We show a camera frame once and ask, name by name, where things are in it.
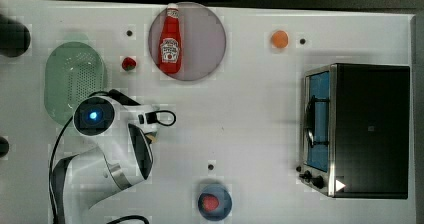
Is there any yellow peeled toy banana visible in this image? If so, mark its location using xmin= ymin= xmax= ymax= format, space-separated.
xmin=146 ymin=134 xmax=157 ymax=143

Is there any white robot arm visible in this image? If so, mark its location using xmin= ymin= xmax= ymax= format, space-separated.
xmin=49 ymin=90 xmax=158 ymax=224

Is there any grey round plate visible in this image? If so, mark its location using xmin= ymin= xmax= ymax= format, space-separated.
xmin=167 ymin=2 xmax=226 ymax=81

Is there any red plush ketchup bottle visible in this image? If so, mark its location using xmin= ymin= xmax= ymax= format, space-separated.
xmin=158 ymin=3 xmax=182 ymax=74

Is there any orange toy fruit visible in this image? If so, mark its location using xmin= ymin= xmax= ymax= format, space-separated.
xmin=271 ymin=30 xmax=289 ymax=49

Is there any red toy strawberry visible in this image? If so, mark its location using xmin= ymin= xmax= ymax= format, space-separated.
xmin=121 ymin=57 xmax=137 ymax=71

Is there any red fruit in bowl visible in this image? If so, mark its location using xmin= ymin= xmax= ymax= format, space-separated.
xmin=201 ymin=194 xmax=220 ymax=212

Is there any blue bowl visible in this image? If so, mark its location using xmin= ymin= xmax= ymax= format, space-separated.
xmin=197 ymin=184 xmax=232 ymax=221

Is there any green oval colander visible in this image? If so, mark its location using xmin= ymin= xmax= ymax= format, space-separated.
xmin=44 ymin=41 xmax=106 ymax=125

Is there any silver black toaster oven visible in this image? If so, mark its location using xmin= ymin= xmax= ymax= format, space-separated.
xmin=296 ymin=63 xmax=411 ymax=199

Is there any black round pot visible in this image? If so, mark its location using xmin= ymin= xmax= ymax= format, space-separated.
xmin=0 ymin=15 xmax=31 ymax=58

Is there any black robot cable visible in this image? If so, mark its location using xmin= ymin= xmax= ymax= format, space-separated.
xmin=48 ymin=115 xmax=76 ymax=224

